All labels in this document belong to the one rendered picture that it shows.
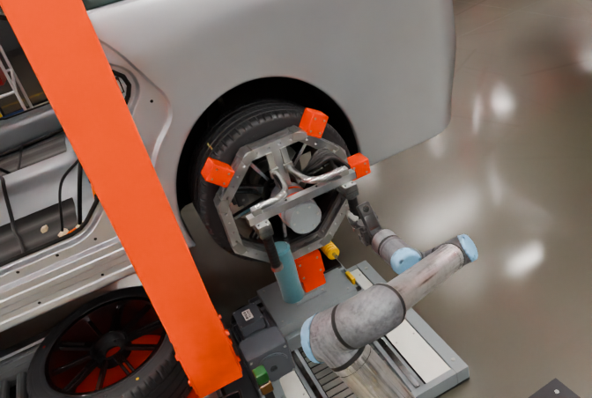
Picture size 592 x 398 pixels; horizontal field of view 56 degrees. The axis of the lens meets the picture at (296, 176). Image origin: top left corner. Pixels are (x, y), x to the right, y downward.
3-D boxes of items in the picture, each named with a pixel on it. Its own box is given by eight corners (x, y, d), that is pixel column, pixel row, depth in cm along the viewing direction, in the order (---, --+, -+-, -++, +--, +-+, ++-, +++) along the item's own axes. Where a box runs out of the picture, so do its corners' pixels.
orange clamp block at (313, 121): (313, 132, 214) (320, 110, 212) (321, 139, 208) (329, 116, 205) (297, 128, 211) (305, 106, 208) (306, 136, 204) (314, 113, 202)
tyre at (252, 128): (298, 68, 228) (157, 149, 217) (323, 82, 208) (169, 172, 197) (348, 187, 263) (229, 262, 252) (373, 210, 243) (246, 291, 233)
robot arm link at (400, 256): (412, 283, 177) (392, 274, 172) (391, 262, 188) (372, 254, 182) (429, 259, 176) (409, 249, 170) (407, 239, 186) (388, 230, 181)
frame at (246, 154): (355, 220, 239) (330, 108, 212) (363, 227, 234) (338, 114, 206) (240, 275, 226) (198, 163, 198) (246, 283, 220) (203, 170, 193)
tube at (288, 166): (325, 154, 212) (320, 130, 207) (349, 173, 196) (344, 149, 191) (284, 173, 208) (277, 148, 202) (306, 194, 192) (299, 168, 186)
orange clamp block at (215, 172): (229, 164, 205) (208, 156, 200) (235, 172, 198) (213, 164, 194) (220, 180, 206) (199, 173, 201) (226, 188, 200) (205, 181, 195)
